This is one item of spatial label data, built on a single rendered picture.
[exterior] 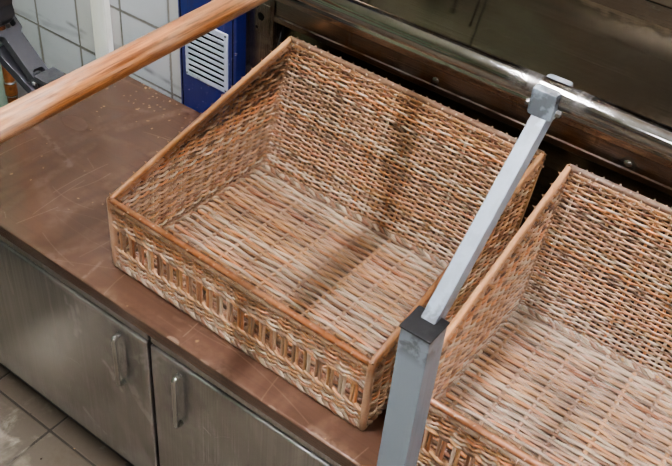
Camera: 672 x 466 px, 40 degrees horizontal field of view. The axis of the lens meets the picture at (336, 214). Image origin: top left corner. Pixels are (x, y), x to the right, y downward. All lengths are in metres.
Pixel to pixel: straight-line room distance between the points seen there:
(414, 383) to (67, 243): 0.82
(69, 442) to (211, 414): 0.62
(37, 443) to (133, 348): 0.56
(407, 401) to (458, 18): 0.70
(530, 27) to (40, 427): 1.36
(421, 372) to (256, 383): 0.44
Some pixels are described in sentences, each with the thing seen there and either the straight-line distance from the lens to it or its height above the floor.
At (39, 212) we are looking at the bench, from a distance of 1.79.
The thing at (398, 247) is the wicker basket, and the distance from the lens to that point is 1.70.
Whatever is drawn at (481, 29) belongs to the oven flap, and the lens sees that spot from 1.54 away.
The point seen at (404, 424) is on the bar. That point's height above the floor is 0.80.
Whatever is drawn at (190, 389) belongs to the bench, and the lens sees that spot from 1.59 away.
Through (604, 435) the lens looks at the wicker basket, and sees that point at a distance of 1.49.
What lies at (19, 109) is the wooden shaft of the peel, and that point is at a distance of 0.93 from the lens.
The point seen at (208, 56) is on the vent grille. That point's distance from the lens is 1.94.
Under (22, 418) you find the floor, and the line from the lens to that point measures 2.21.
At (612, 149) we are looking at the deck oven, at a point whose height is 0.89.
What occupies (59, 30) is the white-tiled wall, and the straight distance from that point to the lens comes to 2.37.
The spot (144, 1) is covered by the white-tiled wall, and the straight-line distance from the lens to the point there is 2.08.
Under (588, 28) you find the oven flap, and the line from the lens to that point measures 1.48.
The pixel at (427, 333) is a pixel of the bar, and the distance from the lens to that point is 1.05.
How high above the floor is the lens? 1.70
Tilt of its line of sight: 39 degrees down
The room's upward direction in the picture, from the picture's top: 6 degrees clockwise
